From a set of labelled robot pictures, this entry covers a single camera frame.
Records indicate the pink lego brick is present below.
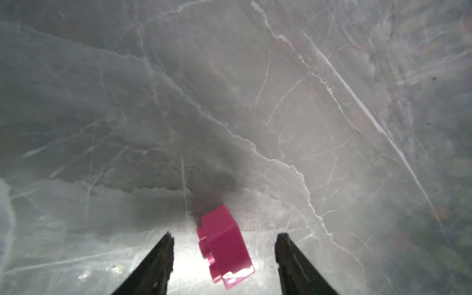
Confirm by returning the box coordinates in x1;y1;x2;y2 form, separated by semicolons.
197;205;255;290

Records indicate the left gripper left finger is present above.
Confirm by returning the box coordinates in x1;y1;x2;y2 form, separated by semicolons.
112;232;175;295

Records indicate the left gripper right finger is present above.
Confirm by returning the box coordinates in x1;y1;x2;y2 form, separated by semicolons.
275;233;338;295

